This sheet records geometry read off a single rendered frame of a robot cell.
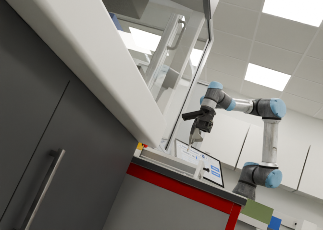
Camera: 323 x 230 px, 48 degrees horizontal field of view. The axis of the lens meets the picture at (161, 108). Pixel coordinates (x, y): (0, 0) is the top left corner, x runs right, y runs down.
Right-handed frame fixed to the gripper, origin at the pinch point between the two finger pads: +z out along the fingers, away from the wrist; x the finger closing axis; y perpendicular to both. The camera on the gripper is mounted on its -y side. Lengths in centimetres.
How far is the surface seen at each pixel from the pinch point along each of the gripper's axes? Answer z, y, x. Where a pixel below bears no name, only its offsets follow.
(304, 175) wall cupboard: -83, 35, 373
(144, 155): 13.0, -25.1, 7.2
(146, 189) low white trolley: 32, 8, -45
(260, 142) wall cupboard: -108, -35, 355
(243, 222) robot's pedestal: 25, 30, 50
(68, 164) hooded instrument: 35, 13, -101
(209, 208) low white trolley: 30, 32, -40
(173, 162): 11.0, -8.7, 10.5
